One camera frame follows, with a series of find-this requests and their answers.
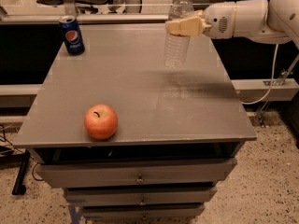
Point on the middle grey drawer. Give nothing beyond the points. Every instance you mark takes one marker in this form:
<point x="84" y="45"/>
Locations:
<point x="140" y="196"/>

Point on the red apple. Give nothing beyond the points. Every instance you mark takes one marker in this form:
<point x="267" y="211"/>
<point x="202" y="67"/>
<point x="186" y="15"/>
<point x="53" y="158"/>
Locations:
<point x="101" y="122"/>

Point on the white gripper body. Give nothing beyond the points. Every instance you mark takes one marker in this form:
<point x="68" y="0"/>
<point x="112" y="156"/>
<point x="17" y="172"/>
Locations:
<point x="219" y="20"/>

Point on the grey drawer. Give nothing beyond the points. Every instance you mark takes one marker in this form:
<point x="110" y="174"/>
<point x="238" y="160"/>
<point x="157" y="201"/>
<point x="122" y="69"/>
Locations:
<point x="140" y="196"/>
<point x="146" y="211"/>
<point x="115" y="174"/>

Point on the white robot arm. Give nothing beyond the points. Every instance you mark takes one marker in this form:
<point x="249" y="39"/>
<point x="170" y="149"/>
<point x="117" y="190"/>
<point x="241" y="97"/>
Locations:
<point x="261" y="21"/>

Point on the blue Pepsi can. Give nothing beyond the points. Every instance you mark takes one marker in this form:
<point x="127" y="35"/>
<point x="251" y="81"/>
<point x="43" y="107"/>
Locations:
<point x="71" y="34"/>

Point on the grey drawer cabinet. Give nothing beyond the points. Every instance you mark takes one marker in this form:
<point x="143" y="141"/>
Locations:
<point x="164" y="114"/>

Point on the top grey drawer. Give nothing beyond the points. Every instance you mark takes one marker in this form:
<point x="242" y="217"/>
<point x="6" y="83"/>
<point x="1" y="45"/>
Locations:
<point x="115" y="174"/>

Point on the clear plastic water bottle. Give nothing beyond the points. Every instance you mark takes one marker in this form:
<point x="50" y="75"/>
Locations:
<point x="176" y="43"/>

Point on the bottom grey drawer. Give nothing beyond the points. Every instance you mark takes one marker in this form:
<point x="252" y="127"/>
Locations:
<point x="146" y="211"/>

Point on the black stand leg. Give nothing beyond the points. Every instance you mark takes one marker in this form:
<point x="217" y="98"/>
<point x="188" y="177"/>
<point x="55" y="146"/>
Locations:
<point x="23" y="161"/>

